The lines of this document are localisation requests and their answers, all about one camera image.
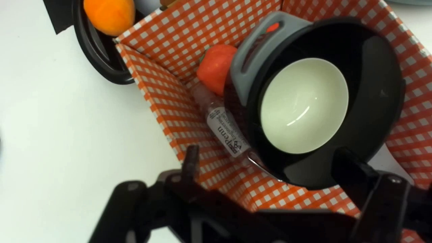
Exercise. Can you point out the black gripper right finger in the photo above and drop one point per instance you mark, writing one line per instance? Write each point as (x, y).
(356, 174)

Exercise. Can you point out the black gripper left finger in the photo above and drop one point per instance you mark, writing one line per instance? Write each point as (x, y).
(192, 163)

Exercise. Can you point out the black pot cream inside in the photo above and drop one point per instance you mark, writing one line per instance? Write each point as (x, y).
(360, 68)

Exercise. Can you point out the orange checkered paper box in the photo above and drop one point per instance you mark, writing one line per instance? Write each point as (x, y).
(171, 36)

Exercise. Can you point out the orange plush ball toy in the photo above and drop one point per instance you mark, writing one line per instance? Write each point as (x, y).
(110, 16)

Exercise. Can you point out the orange-red toy fruit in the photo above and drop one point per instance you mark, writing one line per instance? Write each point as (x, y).
(217, 68)

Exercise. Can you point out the small clear labelled bottle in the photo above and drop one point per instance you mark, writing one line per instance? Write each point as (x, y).
(223, 126)

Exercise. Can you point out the black plastic food tray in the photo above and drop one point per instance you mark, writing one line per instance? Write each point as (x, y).
(96, 59)

